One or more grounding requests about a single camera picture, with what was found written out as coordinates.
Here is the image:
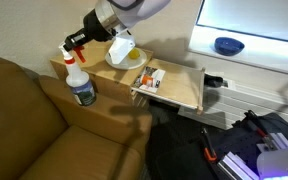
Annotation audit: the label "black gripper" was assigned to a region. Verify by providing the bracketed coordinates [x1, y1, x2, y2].
[63, 9, 116, 53]

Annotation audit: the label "spray bottle with red trigger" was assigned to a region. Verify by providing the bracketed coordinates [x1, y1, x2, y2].
[57, 41, 97, 107]

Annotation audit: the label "small orange-label pill bottle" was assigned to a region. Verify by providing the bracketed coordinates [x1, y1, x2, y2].
[140, 74, 155, 87]

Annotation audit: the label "aluminium robot base rails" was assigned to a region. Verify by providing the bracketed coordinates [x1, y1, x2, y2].
[217, 131, 288, 180]

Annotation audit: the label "dark blue bowl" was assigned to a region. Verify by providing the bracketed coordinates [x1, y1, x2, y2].
[213, 36, 246, 57]

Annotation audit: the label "light wooden nightstand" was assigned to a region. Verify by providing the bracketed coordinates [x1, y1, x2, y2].
[49, 37, 155, 108]

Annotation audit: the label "yellow lemon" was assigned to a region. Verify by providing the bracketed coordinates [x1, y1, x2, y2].
[128, 47, 142, 60]

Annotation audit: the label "white round plate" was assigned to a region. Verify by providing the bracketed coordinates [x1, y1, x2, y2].
[104, 46, 148, 71]

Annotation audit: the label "brown leather sofa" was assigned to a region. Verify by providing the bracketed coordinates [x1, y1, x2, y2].
[0, 57, 153, 180]

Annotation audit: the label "small black bundle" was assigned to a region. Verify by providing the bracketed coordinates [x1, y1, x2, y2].
[204, 73, 225, 89]

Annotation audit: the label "black base mat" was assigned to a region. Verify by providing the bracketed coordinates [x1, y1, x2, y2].
[197, 112, 288, 180]

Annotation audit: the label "white window sill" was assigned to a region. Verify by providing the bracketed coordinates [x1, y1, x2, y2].
[188, 25, 288, 78]

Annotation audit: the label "red and black clamp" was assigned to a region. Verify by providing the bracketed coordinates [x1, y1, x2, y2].
[243, 109, 276, 152]

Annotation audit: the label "orange-handled black clamp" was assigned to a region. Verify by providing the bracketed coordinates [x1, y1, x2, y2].
[201, 127, 218, 164]

